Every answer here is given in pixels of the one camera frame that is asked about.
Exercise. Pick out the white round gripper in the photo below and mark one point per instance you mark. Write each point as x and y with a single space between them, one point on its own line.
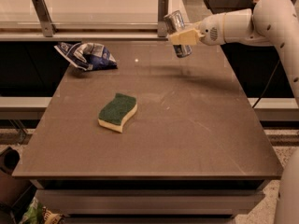
210 29

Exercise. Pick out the blue crumpled chip bag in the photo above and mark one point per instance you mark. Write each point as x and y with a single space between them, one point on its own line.
87 56

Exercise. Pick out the green yellow sponge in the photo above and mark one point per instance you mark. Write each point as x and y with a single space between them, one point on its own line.
117 112

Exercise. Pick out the metal rail of barrier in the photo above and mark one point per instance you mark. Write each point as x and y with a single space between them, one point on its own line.
18 36

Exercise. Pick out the green snack bag on floor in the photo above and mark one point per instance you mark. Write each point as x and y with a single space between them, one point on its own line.
37 213

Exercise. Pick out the left metal glass bracket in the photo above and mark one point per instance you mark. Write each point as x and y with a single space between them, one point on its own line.
47 26

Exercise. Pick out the silver blue redbull can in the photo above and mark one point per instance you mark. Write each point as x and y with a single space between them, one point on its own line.
174 23

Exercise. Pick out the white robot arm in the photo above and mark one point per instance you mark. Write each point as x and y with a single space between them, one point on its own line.
270 22

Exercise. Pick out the black office chair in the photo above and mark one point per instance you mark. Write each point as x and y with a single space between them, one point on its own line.
220 6

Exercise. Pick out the dark bin at left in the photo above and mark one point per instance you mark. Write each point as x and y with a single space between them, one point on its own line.
15 194

